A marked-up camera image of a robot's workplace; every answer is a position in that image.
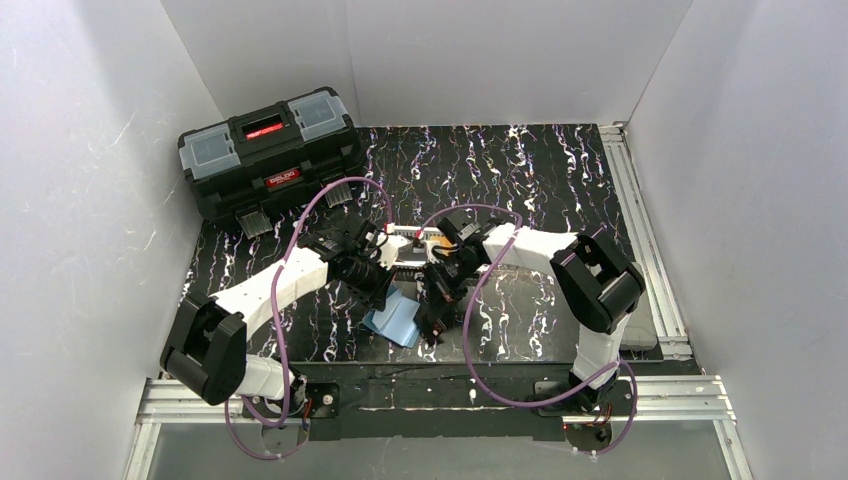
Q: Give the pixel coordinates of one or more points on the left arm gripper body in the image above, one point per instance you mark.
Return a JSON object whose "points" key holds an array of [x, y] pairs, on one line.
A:
{"points": [[370, 241]]}

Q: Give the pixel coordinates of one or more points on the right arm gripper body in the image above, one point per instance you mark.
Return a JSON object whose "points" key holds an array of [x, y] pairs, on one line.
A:
{"points": [[433, 310]]}

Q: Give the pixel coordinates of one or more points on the black VIP card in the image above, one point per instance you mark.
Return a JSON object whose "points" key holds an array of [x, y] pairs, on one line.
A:
{"points": [[429, 320]]}

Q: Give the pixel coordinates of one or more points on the blue leather card holder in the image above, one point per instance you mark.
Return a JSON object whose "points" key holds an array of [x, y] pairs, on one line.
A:
{"points": [[396, 322]]}

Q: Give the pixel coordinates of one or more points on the white plastic basket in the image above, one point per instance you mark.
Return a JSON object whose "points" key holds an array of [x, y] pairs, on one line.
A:
{"points": [[420, 251]]}

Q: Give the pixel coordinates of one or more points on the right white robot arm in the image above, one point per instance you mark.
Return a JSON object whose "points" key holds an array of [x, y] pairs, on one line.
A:
{"points": [[601, 286]]}

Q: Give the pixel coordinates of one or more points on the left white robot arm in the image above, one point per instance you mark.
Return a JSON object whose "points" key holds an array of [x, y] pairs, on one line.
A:
{"points": [[206, 349]]}

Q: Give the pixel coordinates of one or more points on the orange credit card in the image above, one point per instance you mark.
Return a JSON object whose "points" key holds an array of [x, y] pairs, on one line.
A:
{"points": [[442, 250]]}

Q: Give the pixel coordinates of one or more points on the black red toolbox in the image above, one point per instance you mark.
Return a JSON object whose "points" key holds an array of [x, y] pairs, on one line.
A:
{"points": [[246, 171]]}

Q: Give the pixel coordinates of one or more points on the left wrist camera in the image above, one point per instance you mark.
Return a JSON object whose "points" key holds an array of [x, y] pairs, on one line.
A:
{"points": [[390, 244]]}

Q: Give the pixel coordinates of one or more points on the aluminium frame rail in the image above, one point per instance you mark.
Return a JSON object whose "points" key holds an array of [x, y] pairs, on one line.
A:
{"points": [[661, 398]]}

